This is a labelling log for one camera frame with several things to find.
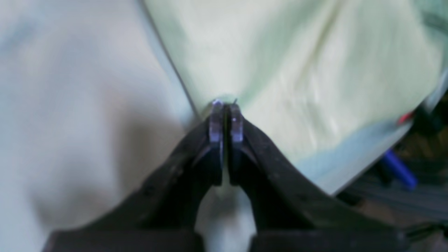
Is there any light green T-shirt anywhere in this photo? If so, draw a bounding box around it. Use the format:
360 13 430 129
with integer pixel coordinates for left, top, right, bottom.
142 0 448 165

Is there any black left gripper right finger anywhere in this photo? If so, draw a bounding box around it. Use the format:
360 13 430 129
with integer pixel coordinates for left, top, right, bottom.
227 104 408 252

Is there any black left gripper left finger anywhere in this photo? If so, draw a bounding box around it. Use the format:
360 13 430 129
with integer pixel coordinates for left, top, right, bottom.
43 100 224 252

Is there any blue bar clamp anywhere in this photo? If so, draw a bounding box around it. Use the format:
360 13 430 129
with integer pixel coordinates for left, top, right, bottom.
380 149 418 190

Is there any green table cloth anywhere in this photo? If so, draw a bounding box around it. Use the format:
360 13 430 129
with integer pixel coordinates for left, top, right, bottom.
0 0 448 252

